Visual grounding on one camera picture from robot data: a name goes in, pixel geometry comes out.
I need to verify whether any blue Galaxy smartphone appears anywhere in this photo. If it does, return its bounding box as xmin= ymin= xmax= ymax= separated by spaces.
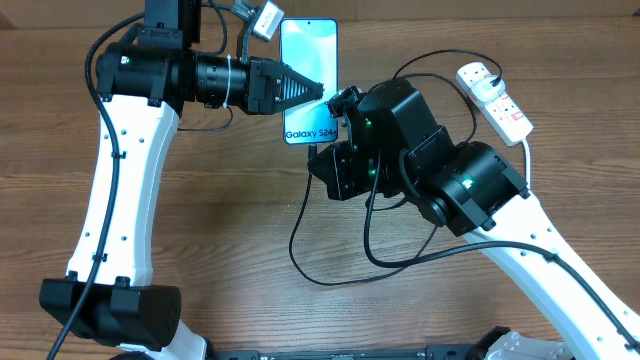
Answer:
xmin=280 ymin=18 xmax=339 ymax=145

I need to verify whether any black USB charging cable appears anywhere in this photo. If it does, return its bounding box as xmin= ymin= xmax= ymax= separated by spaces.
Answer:
xmin=288 ymin=48 xmax=504 ymax=288

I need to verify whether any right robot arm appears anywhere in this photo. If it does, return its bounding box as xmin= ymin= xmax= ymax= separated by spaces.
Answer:
xmin=308 ymin=79 xmax=639 ymax=359

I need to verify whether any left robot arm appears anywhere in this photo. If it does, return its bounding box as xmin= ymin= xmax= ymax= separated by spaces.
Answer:
xmin=39 ymin=0 xmax=323 ymax=359

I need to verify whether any white charger plug adapter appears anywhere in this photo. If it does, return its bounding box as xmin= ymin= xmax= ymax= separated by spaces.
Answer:
xmin=470 ymin=75 xmax=506 ymax=107

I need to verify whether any white power strip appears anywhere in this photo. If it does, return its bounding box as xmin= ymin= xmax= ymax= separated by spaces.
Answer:
xmin=456 ymin=62 xmax=533 ymax=146

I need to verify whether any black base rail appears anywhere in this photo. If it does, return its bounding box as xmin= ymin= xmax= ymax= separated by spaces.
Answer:
xmin=214 ymin=344 xmax=473 ymax=360

